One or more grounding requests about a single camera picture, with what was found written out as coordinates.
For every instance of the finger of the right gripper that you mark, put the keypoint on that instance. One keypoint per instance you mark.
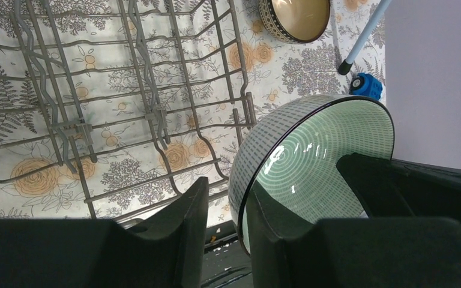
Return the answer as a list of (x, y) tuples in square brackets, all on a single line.
[(396, 188)]

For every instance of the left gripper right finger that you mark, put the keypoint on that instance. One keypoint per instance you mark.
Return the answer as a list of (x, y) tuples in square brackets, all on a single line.
[(288, 251)]

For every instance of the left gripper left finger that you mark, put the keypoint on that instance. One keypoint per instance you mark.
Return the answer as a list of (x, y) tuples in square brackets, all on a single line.
[(165, 250)]

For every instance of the green dotted white bowl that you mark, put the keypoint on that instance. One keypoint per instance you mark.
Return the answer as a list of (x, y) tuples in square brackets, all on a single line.
[(292, 153)]

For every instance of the grey wire dish rack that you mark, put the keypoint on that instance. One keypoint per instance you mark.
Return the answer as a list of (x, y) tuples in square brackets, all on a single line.
[(112, 109)]

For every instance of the black patterned bowl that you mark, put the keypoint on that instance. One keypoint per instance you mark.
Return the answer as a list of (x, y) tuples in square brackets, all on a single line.
[(295, 21)]

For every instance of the blue toy block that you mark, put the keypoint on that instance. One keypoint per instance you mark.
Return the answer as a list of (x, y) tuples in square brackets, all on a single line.
[(364, 84)]

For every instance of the blue music stand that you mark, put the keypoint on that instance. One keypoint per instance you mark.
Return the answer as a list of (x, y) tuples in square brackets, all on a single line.
[(346, 65)]

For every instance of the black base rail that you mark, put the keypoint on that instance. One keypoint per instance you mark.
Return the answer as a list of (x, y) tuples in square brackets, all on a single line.
[(225, 264)]

